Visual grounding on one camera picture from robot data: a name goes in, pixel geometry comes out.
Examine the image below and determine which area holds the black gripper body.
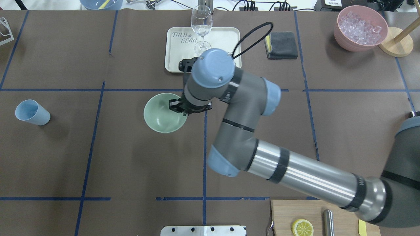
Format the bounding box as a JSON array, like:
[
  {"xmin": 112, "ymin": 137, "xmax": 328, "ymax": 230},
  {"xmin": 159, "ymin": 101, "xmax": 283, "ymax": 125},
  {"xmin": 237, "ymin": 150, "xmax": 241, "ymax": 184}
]
[{"xmin": 169, "ymin": 94, "xmax": 212, "ymax": 116}]

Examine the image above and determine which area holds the green bowl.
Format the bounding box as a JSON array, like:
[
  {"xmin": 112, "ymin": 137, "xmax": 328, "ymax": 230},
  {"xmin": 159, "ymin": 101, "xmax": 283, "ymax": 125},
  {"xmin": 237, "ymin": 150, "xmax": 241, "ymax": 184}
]
[{"xmin": 143, "ymin": 93, "xmax": 187, "ymax": 133}]

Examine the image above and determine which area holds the light blue cup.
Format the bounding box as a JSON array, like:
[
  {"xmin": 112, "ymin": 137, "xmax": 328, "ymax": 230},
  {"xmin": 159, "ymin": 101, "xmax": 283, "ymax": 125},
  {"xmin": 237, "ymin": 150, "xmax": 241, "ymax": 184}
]
[{"xmin": 15, "ymin": 100, "xmax": 51, "ymax": 126}]

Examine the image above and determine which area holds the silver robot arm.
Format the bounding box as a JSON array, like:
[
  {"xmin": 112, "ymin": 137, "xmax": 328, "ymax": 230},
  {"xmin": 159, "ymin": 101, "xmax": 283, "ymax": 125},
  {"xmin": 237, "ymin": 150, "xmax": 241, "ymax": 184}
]
[{"xmin": 169, "ymin": 49, "xmax": 419, "ymax": 227}]

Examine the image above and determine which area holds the blue bowl on side table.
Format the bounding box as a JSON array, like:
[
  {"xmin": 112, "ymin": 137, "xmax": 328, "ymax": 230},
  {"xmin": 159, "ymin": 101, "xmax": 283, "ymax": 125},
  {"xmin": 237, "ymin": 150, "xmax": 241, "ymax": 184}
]
[{"xmin": 79, "ymin": 0, "xmax": 123, "ymax": 10}]

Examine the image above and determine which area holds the pink bowl with ice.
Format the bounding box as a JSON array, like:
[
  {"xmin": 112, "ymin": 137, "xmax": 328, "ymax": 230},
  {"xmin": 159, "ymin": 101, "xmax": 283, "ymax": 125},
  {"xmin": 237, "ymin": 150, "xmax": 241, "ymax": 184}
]
[{"xmin": 334, "ymin": 5, "xmax": 388, "ymax": 52}]

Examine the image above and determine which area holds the white bear tray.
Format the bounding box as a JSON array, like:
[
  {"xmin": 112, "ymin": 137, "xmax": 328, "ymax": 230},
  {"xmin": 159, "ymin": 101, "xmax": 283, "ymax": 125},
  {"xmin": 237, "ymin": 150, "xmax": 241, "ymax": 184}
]
[{"xmin": 165, "ymin": 27, "xmax": 241, "ymax": 73}]

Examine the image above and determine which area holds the clear wine glass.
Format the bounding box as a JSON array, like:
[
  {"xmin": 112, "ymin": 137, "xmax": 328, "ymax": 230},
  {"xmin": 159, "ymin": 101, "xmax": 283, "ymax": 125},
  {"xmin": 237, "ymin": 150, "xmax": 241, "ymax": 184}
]
[{"xmin": 191, "ymin": 5, "xmax": 213, "ymax": 56}]

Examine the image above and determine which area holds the grey folded cloth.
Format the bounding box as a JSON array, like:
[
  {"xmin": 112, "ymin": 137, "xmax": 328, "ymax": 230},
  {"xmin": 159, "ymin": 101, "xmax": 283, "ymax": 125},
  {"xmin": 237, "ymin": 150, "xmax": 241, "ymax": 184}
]
[{"xmin": 264, "ymin": 31, "xmax": 298, "ymax": 60}]

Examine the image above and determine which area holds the wooden cutting board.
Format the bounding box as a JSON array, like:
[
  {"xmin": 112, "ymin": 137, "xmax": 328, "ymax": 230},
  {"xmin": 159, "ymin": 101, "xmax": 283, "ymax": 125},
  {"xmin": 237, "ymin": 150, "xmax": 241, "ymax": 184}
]
[{"xmin": 270, "ymin": 199, "xmax": 381, "ymax": 236}]

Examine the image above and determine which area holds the lemon half slice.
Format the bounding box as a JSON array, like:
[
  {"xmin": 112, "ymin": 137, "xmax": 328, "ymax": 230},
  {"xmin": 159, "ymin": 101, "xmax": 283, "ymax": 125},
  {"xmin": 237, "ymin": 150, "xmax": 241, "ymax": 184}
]
[{"xmin": 291, "ymin": 219, "xmax": 314, "ymax": 236}]

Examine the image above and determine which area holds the white cup rack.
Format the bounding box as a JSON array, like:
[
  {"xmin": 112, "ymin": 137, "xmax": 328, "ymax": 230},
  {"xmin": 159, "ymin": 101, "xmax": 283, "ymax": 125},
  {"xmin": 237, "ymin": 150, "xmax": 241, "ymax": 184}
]
[{"xmin": 0, "ymin": 17, "xmax": 14, "ymax": 46}]

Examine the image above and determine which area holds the yellow plastic knife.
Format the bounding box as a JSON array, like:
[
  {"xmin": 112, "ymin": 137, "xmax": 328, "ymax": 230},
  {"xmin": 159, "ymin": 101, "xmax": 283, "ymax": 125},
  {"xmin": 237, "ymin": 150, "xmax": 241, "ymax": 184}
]
[{"xmin": 358, "ymin": 219, "xmax": 367, "ymax": 236}]

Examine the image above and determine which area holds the wooden cup stand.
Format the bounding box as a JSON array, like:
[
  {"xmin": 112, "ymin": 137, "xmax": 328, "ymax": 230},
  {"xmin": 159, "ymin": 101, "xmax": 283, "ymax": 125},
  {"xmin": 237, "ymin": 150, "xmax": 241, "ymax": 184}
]
[{"xmin": 379, "ymin": 17, "xmax": 420, "ymax": 58}]

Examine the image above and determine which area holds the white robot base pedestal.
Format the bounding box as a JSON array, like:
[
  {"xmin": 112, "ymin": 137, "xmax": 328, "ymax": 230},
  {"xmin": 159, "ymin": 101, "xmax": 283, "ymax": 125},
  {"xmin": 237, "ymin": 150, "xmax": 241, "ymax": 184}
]
[{"xmin": 160, "ymin": 225, "xmax": 247, "ymax": 236}]

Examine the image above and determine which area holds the steel knife handle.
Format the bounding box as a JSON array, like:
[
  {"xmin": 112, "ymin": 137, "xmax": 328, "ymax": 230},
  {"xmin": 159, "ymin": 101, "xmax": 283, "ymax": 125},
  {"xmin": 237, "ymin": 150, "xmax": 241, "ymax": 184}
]
[{"xmin": 323, "ymin": 209, "xmax": 335, "ymax": 236}]

